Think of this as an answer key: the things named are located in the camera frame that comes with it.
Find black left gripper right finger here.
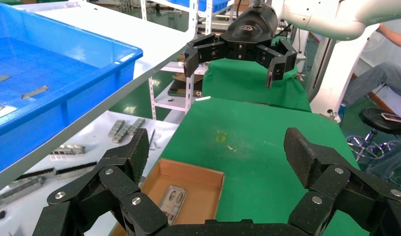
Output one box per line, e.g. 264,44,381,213
283,127,401,236

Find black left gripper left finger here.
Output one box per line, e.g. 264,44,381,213
32,128,169,236

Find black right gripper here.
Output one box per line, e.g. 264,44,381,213
183,3,299,89

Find bare person forearm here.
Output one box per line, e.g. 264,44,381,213
376,23,401,50

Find shallow cardboard box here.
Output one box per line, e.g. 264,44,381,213
111,158,226,236

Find blue plastic tray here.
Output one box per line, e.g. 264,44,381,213
0,2,143,178

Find green table cloth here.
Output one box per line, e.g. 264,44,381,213
109,97,372,236
202,35,313,113

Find grey metal connector strip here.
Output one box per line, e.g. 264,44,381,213
112,124,133,144
108,119,125,138
128,118,146,136

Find white paper sheet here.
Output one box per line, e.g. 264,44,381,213
0,111,179,236

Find blue storage bin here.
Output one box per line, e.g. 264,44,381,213
169,0,230,14

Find silver metal IO shield plate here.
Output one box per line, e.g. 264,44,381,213
159,185,188,226

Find white perforated shelving rack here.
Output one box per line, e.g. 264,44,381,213
140,0,217,123

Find black round stool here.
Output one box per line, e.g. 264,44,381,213
346,108,401,164

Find smartphone with pale case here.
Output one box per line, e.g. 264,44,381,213
381,112,401,124

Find white robot torso column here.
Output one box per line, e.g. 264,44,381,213
309,24,380,115

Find person leg in jeans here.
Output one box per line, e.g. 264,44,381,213
342,61,401,107

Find slim metal rail part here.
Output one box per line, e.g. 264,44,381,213
50,144,86,161

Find flat grey metal frame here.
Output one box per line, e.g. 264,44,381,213
0,177,47,209

